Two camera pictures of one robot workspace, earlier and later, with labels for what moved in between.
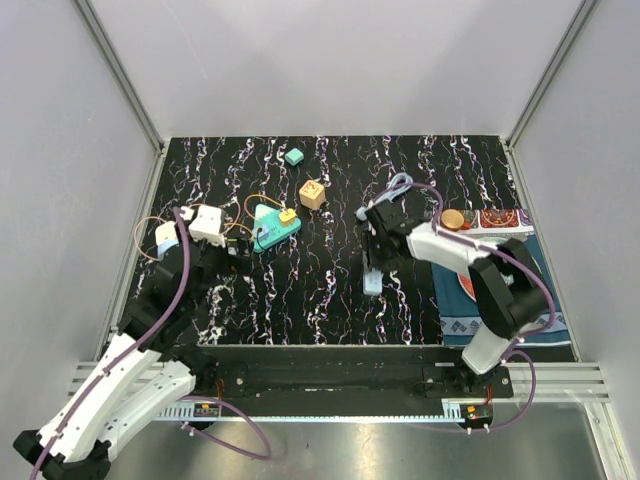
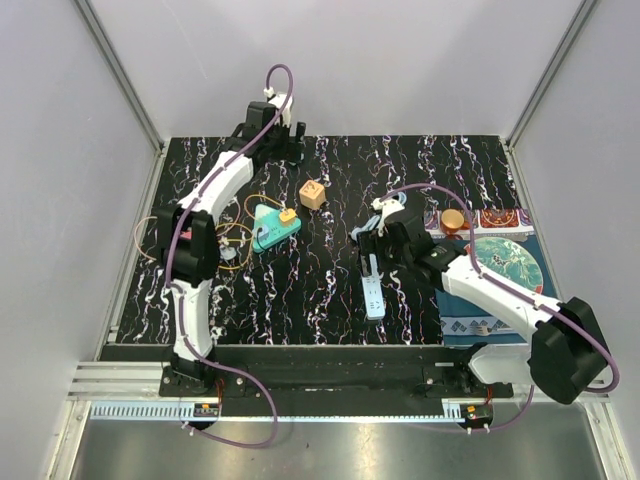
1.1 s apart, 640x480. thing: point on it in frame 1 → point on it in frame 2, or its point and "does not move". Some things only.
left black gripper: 235,263 → 290,151
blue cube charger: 265,233 does not move
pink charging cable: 137,244 does not move
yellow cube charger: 287,218 does not move
